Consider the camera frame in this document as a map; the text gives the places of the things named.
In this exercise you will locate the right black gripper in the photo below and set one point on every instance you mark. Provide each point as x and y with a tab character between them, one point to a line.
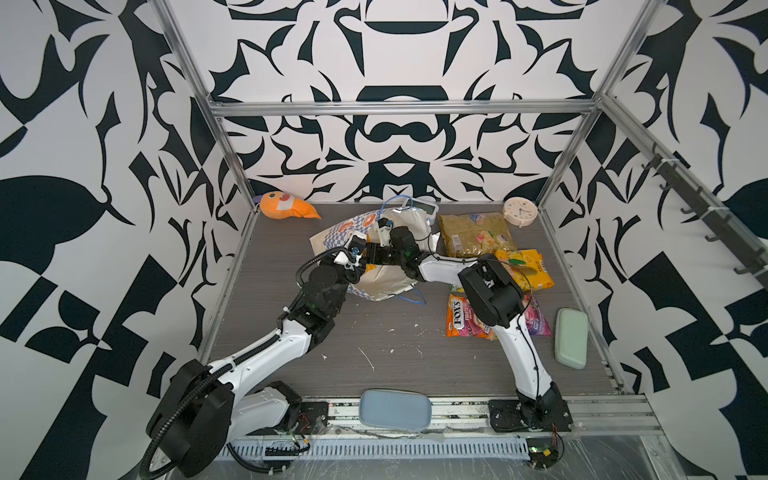
370	248

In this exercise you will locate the gold snack bag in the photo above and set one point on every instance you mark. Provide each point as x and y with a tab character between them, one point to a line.
475	234

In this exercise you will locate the orange Fox's fruits candy bag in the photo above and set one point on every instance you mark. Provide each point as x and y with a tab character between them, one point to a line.
461	320

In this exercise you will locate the yellow orange candy bag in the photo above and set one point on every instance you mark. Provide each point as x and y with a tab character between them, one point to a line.
527	269

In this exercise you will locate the purple black cherry candy bag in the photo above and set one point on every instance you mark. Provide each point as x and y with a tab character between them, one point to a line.
536	322

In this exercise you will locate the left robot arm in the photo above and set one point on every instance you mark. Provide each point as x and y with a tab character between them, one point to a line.
207	406

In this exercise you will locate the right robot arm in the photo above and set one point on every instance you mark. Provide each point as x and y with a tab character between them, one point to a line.
495	298

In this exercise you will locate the white digital clock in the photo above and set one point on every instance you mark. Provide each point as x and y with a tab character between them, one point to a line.
430	209

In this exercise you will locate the orange plush toy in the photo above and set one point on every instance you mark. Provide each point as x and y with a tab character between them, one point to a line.
279	205

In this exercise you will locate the beige alarm clock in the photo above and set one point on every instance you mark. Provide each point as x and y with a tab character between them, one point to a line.
520	212

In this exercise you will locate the light green container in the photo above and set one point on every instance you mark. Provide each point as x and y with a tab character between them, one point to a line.
571	338

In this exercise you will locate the small circuit board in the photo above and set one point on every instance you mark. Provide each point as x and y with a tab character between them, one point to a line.
544	453

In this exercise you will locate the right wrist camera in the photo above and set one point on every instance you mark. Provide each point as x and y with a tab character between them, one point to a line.
384	228

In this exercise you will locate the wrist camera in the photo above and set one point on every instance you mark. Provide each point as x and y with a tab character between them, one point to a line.
384	228
353	250

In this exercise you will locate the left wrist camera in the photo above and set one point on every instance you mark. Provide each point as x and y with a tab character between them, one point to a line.
353	250

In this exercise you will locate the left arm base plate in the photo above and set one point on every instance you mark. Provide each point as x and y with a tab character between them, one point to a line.
313	417

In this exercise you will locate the white cable duct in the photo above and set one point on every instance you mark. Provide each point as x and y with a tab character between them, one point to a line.
515	449

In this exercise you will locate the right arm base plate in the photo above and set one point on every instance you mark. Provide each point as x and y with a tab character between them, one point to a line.
509	416

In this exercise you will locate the black hook rail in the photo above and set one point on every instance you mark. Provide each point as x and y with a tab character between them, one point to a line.
702	205

